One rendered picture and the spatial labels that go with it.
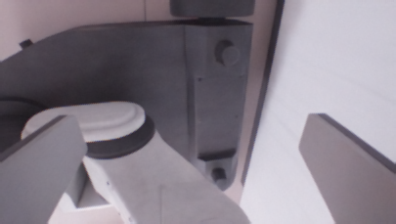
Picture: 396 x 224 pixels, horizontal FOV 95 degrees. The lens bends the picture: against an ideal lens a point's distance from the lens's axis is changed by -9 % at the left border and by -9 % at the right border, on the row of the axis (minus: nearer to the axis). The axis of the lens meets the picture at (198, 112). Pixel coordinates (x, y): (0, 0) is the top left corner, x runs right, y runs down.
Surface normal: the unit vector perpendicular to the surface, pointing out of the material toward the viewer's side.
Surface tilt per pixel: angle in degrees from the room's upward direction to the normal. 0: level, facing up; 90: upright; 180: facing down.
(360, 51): 90
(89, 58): 0
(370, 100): 90
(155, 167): 90
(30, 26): 0
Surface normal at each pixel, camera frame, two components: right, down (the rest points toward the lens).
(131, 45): 0.19, 0.48
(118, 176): -0.01, -0.87
